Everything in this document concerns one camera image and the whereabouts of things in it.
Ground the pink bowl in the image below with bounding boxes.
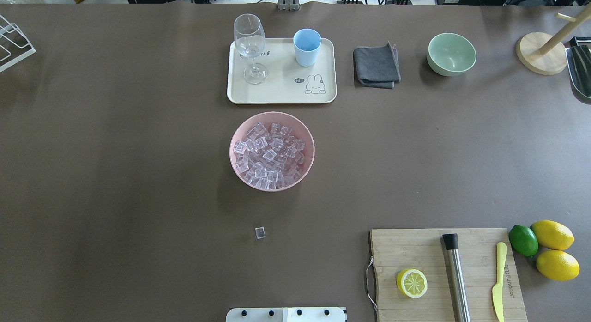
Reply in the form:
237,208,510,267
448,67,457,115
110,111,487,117
229,111,316,192

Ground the bamboo cutting board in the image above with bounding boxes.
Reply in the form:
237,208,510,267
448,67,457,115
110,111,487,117
371,229,510,322

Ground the wooden cup stand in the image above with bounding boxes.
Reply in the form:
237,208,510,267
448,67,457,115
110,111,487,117
515,4,591,75

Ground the loose ice cube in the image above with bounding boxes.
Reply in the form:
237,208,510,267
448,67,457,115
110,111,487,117
254,226,266,240

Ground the cream rabbit tray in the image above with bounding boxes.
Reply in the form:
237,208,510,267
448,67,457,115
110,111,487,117
227,38,337,105

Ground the steel muddler black tip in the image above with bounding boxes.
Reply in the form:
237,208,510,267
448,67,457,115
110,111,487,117
442,233,471,322

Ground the yellow lemon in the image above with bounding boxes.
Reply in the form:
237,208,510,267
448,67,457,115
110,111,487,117
536,250,580,281
530,219,575,251

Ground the aluminium frame post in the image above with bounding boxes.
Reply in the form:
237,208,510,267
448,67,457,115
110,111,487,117
278,0,300,11

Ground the lower yellow lemon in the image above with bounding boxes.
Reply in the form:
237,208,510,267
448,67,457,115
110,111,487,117
536,250,580,281

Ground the green lime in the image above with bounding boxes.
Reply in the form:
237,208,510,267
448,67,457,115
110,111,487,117
508,225,539,257

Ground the grey folded cloth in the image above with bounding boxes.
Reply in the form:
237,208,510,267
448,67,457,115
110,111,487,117
353,42,401,90

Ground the clear ice cubes pile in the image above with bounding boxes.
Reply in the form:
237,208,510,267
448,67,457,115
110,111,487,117
230,122,310,191

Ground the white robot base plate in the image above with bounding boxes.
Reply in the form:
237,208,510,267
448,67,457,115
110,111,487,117
225,306,348,322

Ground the green bowl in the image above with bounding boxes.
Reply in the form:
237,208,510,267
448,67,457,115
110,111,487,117
427,33,477,77

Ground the upper yellow lemon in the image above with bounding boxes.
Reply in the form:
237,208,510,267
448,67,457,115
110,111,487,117
530,219,575,251

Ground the yellow plastic knife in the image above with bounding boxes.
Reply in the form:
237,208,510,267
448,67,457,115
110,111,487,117
491,242,507,322

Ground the black framed tray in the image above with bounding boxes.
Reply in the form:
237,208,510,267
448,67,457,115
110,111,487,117
568,36,591,47

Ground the metal ice scoop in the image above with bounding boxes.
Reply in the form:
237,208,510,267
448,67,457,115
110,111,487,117
565,45,591,104

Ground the half lemon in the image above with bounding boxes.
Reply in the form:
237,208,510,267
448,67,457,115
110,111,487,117
396,268,428,298

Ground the white wire cup rack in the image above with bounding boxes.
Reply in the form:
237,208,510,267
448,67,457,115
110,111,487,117
0,15,36,72

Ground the clear wine glass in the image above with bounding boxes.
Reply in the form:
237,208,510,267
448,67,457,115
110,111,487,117
234,14,268,85

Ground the light blue cup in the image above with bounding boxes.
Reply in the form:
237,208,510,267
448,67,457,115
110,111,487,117
293,29,321,67

